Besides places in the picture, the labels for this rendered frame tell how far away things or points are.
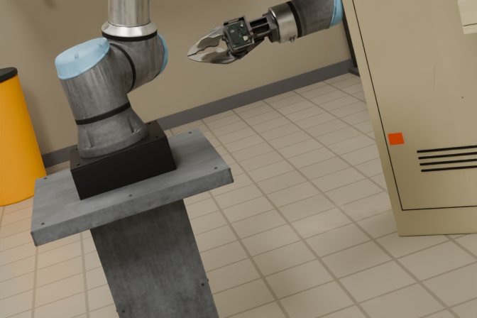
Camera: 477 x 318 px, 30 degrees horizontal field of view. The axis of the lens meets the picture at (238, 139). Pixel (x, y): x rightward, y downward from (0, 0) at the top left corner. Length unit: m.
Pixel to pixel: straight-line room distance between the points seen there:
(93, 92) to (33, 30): 3.06
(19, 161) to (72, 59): 2.60
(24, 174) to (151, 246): 2.59
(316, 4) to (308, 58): 3.45
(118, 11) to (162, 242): 0.62
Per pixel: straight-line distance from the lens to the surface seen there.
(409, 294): 2.66
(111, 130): 2.27
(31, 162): 4.87
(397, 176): 2.94
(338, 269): 2.91
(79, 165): 2.26
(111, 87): 2.27
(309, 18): 2.09
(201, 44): 2.09
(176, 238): 2.31
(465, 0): 2.05
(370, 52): 2.83
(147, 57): 2.40
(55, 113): 5.37
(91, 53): 2.26
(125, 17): 2.37
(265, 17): 2.06
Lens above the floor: 1.21
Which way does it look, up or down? 15 degrees down
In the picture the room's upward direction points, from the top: 16 degrees counter-clockwise
